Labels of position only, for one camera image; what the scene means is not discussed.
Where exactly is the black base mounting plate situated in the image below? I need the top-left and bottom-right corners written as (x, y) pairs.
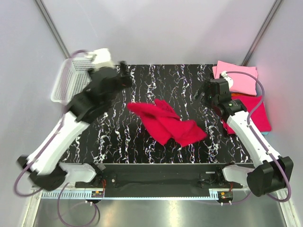
top-left (75, 164), bottom-right (242, 200)

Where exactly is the white plastic basket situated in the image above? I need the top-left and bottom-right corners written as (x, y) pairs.
top-left (50, 57), bottom-right (94, 103)

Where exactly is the black marble pattern mat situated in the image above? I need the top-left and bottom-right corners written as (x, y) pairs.
top-left (61, 64), bottom-right (251, 164)

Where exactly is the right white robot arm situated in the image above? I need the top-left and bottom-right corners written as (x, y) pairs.
top-left (194, 78), bottom-right (294, 202)

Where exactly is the folded orange t shirt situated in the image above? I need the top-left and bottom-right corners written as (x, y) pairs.
top-left (232, 93), bottom-right (243, 97)

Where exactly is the aluminium frame rail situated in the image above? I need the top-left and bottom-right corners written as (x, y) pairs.
top-left (32, 172), bottom-right (289, 197)

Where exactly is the crimson t shirt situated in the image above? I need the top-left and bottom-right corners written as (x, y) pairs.
top-left (222, 95), bottom-right (272, 135)
top-left (127, 99), bottom-right (207, 147)

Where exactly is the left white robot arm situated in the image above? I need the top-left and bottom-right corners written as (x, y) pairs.
top-left (18, 61), bottom-right (132, 191)

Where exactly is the folded pink t shirt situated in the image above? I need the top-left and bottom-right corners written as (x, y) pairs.
top-left (212, 61), bottom-right (258, 96)

